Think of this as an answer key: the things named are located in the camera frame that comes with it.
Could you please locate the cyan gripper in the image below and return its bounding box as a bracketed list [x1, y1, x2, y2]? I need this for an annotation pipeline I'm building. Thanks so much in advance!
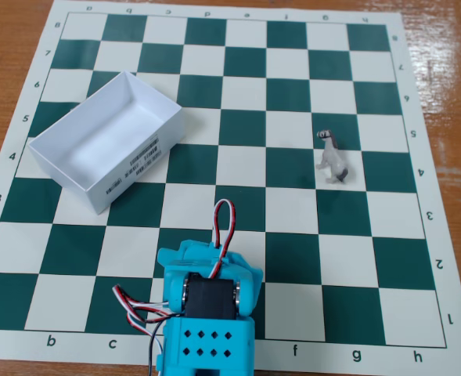
[157, 238, 265, 315]

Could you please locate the grey white toy horse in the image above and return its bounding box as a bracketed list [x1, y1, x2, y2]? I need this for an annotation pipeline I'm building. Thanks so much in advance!
[315, 128, 351, 184]

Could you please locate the white cardboard box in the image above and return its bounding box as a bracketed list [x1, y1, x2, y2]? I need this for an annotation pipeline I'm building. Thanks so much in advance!
[27, 70, 185, 215]

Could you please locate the green white chessboard mat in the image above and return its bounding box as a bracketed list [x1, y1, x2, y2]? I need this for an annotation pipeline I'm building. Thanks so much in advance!
[0, 0, 460, 368]

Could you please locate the red white black cable loop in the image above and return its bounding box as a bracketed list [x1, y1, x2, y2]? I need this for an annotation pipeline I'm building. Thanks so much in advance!
[212, 198, 236, 280]

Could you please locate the thin black cable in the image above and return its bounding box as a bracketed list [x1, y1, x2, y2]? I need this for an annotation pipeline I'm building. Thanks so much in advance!
[148, 317, 167, 376]

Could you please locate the red white black cable bundle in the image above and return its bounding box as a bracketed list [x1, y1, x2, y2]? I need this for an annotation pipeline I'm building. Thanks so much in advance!
[111, 283, 176, 342]

